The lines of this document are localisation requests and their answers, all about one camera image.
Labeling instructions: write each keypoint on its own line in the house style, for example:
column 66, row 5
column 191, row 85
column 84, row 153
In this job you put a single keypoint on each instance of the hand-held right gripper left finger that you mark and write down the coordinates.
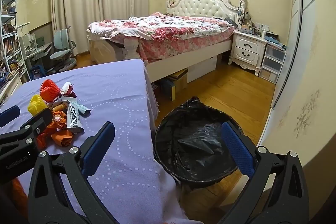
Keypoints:
column 98, row 148

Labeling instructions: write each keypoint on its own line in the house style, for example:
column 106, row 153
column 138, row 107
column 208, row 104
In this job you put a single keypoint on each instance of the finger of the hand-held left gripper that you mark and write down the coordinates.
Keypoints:
column 9, row 115
column 42, row 119

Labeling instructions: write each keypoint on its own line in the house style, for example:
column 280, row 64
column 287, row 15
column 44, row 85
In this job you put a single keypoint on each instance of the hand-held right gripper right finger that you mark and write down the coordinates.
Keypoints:
column 237, row 148

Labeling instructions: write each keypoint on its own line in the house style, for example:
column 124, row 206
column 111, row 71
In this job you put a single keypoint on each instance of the yellow foam fruit net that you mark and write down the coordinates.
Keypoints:
column 36, row 106

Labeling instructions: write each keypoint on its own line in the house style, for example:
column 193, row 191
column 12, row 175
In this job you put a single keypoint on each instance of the orange wrapper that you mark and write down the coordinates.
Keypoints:
column 58, row 119
column 61, row 138

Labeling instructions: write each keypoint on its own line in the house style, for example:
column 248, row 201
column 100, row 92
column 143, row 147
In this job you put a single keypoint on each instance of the yellow thread spool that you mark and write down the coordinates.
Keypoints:
column 59, row 108

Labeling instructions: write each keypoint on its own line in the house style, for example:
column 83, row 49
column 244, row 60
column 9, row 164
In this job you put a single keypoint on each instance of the silver grey wrapper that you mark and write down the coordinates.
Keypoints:
column 56, row 102

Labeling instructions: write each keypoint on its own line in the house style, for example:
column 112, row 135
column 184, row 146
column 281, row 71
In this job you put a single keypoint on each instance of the white tube with black print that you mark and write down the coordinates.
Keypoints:
column 74, row 117

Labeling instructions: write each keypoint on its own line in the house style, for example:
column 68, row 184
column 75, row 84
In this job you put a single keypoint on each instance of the teal and white tube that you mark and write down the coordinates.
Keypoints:
column 84, row 109

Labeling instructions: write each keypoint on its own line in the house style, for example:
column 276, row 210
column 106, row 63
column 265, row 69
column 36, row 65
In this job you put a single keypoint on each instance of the black bag-lined trash bin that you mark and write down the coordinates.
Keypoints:
column 194, row 140

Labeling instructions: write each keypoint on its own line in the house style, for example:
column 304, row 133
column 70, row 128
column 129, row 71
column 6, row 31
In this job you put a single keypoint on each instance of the person's left forearm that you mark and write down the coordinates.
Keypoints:
column 19, row 195

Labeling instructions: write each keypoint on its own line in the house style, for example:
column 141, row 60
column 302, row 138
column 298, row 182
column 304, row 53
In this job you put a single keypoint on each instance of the blue bag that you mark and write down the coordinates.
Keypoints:
column 38, row 73

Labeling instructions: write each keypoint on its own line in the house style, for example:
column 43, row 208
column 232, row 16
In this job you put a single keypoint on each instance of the purple tablecloth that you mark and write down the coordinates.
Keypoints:
column 118, row 98

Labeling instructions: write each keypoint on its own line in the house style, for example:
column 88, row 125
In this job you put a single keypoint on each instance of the grey study desk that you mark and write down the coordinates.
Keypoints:
column 39, row 49

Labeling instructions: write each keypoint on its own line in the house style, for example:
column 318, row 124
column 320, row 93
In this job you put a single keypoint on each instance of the white bookshelf with books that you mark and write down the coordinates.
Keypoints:
column 10, row 43

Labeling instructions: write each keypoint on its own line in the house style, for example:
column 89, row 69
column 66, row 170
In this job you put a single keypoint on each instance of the light green desk chair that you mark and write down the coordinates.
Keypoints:
column 63, row 43

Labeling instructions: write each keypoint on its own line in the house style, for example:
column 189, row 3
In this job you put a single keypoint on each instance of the white cardboard box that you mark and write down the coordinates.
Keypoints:
column 202, row 69

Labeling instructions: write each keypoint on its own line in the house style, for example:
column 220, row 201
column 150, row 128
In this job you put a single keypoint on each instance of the brown and yellow box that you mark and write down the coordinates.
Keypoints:
column 174, row 82

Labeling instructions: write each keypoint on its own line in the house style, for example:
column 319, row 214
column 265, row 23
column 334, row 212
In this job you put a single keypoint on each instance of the clear plastic drawer unit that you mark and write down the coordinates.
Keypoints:
column 273, row 64

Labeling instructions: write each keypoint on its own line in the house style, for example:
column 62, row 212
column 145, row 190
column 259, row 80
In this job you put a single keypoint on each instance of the white nightstand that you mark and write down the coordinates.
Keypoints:
column 246, row 49

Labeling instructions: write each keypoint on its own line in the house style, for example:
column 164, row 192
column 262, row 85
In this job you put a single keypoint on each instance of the beige pleated curtain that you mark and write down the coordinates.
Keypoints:
column 78, row 3

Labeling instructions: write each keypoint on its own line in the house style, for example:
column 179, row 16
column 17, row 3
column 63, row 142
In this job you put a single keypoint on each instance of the white sliding wardrobe door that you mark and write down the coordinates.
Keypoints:
column 291, row 29

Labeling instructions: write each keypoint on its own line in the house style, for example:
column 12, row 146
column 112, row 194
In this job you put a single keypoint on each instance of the floral quilt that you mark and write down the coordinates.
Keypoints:
column 170, row 27

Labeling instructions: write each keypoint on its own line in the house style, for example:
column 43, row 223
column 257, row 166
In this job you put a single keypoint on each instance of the white bed with tufted headboard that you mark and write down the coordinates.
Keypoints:
column 199, row 5

